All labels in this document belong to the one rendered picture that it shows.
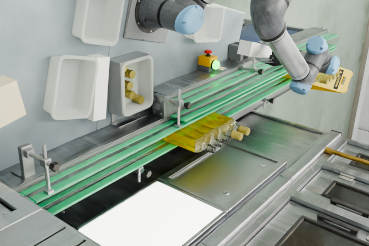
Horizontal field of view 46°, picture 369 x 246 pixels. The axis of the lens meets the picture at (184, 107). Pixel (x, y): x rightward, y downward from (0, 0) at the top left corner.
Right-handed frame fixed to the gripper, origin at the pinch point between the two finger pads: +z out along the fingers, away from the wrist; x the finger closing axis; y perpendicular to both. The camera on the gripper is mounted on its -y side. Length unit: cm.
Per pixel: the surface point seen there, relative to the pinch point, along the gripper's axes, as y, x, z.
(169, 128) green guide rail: 35, 38, 15
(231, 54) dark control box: -30.1, 5.4, 31.3
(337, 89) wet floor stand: -316, 30, 58
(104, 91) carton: 62, 26, 28
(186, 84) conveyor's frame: 16.1, 21.2, 23.8
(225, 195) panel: 34, 55, -16
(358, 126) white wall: -607, 101, 94
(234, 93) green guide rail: -12.1, 22.9, 14.9
